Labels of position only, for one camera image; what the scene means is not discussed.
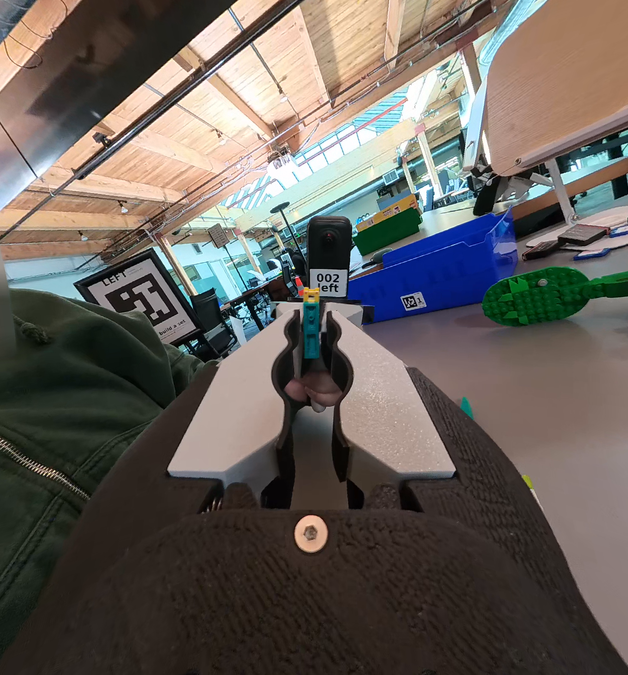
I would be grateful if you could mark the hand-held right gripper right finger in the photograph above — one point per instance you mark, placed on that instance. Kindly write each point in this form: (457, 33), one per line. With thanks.
(393, 422)

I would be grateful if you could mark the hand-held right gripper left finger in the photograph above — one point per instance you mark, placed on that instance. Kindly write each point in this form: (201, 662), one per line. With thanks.
(229, 422)

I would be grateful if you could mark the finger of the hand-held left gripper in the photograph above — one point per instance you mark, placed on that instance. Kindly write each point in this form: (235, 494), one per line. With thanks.
(352, 315)
(282, 310)

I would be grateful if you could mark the small teal yellow lego piece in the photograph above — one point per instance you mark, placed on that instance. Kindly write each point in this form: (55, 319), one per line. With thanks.
(467, 407)

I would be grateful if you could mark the striped colourful lego assembly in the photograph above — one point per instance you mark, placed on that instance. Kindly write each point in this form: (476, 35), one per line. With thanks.
(527, 482)

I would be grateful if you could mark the green lego plate assembly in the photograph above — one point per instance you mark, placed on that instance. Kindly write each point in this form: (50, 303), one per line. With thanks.
(535, 298)

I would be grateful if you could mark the person's left hand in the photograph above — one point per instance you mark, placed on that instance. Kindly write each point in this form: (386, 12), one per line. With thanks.
(314, 393)

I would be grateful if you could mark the orange traffic cone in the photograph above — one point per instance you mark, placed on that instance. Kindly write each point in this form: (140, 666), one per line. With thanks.
(299, 287)

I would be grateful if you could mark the black floor lamp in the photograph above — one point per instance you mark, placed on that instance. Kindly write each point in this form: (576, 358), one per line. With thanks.
(285, 227)

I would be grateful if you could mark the green plastic bin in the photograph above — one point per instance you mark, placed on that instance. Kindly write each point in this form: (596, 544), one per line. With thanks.
(388, 234)

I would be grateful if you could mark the black office chair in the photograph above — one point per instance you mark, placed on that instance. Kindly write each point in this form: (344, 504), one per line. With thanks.
(211, 319)

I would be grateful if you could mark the yellow cardboard box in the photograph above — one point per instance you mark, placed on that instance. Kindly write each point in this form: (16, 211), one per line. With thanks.
(393, 212)

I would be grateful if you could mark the ceiling pendant lamp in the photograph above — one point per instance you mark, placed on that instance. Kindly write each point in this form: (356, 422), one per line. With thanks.
(282, 161)

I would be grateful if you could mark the small hanging sign board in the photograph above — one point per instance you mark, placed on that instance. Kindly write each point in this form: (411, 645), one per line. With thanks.
(216, 235)

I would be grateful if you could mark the blue plastic bin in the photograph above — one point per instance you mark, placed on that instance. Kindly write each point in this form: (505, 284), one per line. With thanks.
(451, 274)

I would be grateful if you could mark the framed black-white marker sign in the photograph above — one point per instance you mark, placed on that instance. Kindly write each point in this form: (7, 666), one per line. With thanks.
(140, 300)

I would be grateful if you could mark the dark green zip jacket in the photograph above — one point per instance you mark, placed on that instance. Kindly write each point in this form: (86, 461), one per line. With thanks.
(55, 422)

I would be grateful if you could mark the black card box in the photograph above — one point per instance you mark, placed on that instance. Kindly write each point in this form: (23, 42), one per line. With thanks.
(583, 233)

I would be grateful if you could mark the blue memory card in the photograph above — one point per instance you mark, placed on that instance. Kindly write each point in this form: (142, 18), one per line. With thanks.
(591, 254)

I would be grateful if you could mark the white mat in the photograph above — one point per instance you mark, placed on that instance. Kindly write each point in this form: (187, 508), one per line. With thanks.
(609, 213)

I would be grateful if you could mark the wooden desk with white legs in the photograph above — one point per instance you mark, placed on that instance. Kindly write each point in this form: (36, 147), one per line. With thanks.
(556, 79)

